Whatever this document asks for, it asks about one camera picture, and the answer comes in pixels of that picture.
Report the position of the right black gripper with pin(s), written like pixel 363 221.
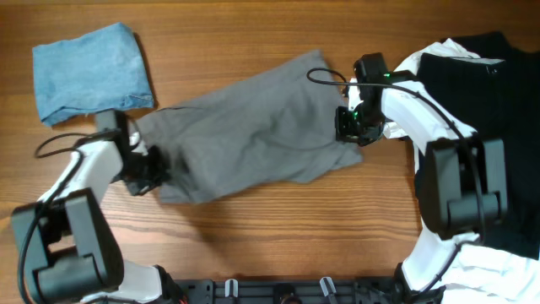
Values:
pixel 346 129

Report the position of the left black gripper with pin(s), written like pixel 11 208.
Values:
pixel 164 175

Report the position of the grey shorts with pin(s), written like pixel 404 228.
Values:
pixel 276 126

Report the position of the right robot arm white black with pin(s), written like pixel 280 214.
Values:
pixel 461 181

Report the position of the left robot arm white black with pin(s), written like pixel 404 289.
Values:
pixel 67 251

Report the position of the folded blue denim garment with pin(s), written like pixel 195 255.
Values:
pixel 101 70

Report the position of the black garment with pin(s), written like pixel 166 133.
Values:
pixel 494 88

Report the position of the white shirt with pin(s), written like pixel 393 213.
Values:
pixel 484 274

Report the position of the black base rail with clips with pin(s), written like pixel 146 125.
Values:
pixel 376 290

